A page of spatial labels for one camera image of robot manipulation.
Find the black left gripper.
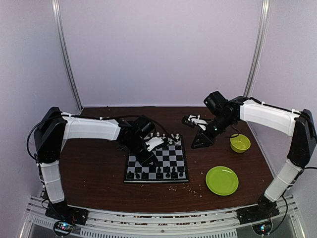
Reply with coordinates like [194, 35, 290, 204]
[124, 137, 156, 167]

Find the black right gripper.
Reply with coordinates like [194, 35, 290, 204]
[191, 113, 235, 149]

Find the black king piece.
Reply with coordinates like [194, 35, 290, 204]
[156, 167, 163, 179]

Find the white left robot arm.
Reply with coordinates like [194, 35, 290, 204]
[31, 107, 164, 220]

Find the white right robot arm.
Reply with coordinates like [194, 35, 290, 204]
[182, 91, 317, 219]

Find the black and white chessboard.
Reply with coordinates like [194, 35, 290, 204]
[123, 134, 190, 183]

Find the green bowl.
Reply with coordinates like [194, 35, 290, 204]
[230, 134, 251, 153]

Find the green plate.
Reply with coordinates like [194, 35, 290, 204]
[205, 166, 239, 196]

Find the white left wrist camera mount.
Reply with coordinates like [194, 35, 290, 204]
[145, 136, 164, 151]

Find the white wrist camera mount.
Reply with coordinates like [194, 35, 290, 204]
[188, 115, 208, 131]
[145, 136, 164, 151]

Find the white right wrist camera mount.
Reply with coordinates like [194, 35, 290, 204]
[188, 115, 208, 131]

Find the front aluminium rail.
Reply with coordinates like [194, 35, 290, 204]
[18, 196, 308, 238]

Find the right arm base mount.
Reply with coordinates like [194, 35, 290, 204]
[236, 194, 280, 236]

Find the right aluminium frame post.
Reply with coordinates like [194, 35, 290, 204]
[244, 0, 271, 97]

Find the aluminium frame post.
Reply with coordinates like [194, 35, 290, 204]
[52, 0, 83, 111]
[244, 0, 271, 97]

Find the left aluminium frame post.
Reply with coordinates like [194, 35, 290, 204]
[52, 0, 83, 111]

